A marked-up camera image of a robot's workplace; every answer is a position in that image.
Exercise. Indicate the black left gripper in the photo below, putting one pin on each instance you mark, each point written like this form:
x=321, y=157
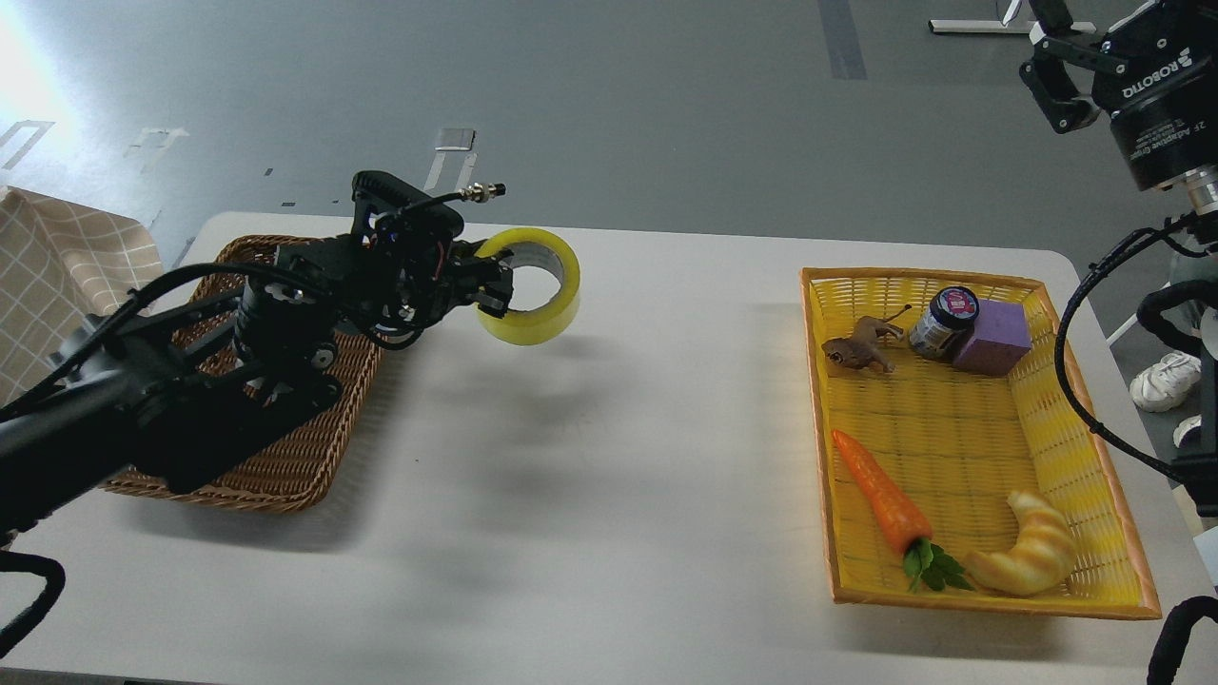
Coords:
x=432, y=276

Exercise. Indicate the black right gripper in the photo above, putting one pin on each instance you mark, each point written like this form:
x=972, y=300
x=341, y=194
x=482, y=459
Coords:
x=1162, y=106

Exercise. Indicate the yellow tape roll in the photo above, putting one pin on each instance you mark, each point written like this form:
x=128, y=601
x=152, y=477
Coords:
x=539, y=248

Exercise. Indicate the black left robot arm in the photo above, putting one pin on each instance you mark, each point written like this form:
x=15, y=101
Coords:
x=121, y=395

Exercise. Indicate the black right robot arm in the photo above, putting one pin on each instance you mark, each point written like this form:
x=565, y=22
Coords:
x=1181, y=314

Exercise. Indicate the white metal stand base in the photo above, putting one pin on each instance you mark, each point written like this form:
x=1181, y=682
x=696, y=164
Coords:
x=980, y=26

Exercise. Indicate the brown wicker basket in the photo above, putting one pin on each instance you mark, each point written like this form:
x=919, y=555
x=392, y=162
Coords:
x=297, y=471

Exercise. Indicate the purple foam block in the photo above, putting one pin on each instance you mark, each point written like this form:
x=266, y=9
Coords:
x=998, y=340

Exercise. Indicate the small dark jar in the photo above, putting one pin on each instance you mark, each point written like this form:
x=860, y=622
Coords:
x=951, y=312

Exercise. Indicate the person's white shoe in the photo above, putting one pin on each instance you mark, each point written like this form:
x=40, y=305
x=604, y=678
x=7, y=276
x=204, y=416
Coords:
x=1165, y=384

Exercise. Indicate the brown toy animal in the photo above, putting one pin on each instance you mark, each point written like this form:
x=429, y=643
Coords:
x=861, y=349

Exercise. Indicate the yellow plastic basket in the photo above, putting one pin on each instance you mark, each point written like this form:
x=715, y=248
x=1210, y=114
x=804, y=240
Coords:
x=958, y=443

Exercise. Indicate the beige checkered cloth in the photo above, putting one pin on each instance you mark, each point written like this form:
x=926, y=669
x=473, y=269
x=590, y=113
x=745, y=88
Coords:
x=61, y=261

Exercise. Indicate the toy croissant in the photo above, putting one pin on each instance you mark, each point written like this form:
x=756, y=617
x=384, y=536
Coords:
x=1042, y=557

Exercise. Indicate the orange toy carrot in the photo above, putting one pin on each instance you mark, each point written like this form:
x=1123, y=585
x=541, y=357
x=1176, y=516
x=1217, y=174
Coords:
x=904, y=526

